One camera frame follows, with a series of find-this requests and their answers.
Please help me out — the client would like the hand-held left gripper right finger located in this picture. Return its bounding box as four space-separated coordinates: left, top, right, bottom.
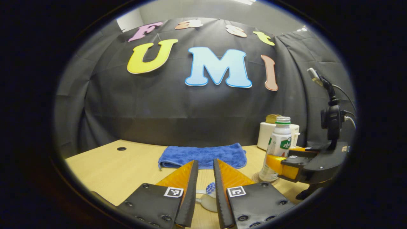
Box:
213 158 296 229

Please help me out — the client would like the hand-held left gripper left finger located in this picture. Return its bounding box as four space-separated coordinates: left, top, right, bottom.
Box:
114 160 199 229

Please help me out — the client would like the white water bottle green label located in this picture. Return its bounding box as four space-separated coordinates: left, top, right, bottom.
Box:
259 116 292 182

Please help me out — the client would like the round wooden coaster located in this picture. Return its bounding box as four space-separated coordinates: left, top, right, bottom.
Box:
251 172 280 185

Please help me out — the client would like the white toaster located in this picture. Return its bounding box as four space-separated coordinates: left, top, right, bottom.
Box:
257 122 300 151

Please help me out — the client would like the blue towel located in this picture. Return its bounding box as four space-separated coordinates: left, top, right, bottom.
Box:
158 143 247 170

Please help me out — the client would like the black backdrop cloth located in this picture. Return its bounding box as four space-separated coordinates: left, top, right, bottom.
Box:
54 17 356 158

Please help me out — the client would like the black cable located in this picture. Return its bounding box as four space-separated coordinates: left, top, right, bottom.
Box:
331 84 357 129

